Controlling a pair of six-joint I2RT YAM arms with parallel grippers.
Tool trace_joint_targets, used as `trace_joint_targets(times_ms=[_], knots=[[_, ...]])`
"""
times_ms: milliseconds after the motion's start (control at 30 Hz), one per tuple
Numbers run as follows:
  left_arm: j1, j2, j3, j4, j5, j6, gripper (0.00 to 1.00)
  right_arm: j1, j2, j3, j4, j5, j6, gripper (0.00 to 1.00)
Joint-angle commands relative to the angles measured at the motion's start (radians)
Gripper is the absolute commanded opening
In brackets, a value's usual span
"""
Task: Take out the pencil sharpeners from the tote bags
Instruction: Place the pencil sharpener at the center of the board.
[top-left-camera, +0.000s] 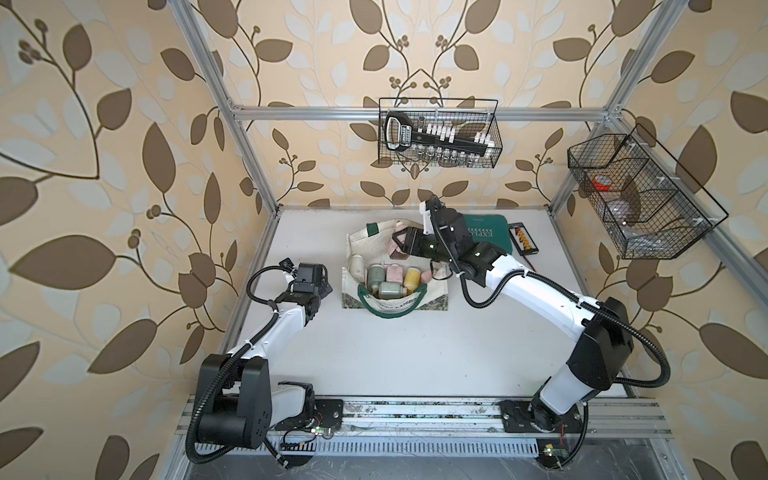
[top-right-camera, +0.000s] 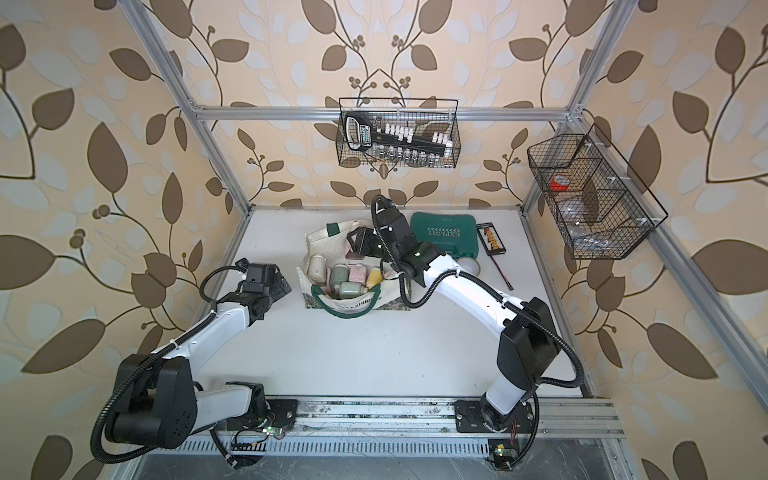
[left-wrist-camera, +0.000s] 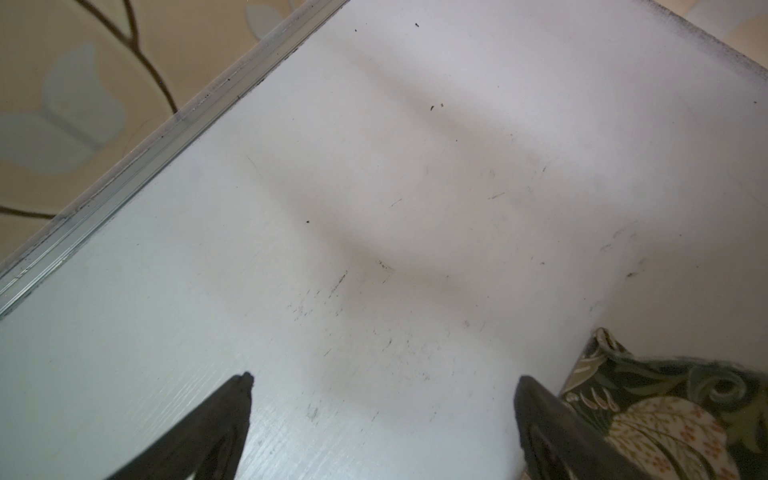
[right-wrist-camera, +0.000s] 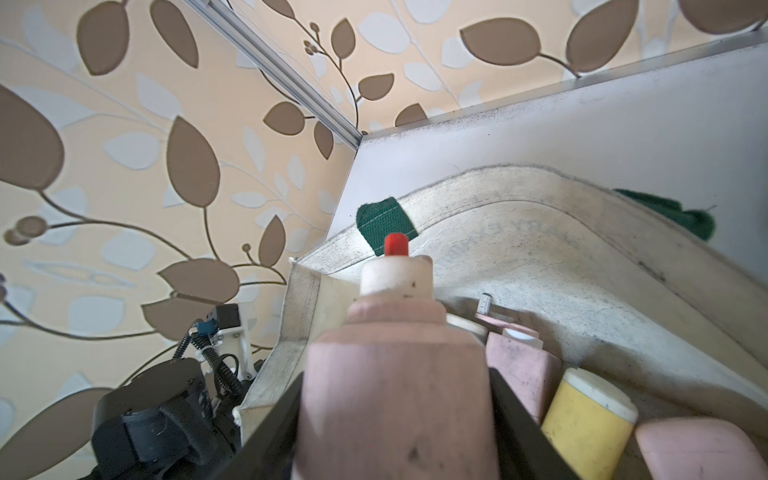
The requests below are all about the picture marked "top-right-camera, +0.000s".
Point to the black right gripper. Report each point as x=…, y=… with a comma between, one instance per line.
x=364, y=243

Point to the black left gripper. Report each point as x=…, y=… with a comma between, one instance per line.
x=279, y=286

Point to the green pencil sharpener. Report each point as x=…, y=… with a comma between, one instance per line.
x=339, y=274
x=350, y=290

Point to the cream floral tote bag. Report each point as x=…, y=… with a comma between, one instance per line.
x=331, y=242

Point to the cream pencil sharpener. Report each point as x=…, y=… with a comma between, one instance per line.
x=317, y=269

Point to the yellow pencil sharpener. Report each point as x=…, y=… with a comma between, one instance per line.
x=374, y=278

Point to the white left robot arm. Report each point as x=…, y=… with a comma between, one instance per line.
x=156, y=401

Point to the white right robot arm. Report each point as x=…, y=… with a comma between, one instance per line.
x=530, y=352

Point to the green plastic tool case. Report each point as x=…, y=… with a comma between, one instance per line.
x=454, y=234

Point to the black socket wrench set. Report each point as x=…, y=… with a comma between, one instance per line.
x=360, y=135

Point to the yellow tape roll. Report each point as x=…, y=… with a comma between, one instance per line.
x=470, y=265

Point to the black parallel charging board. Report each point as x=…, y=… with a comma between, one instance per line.
x=490, y=239

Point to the red tape roll in basket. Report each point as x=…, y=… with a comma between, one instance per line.
x=559, y=183

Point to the black wire basket back wall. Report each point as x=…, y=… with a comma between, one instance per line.
x=428, y=116

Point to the black wire basket wall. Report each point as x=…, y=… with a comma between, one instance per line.
x=428, y=116
x=609, y=208

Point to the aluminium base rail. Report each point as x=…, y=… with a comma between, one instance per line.
x=352, y=416

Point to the black wire basket right wall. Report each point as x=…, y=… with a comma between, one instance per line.
x=609, y=208

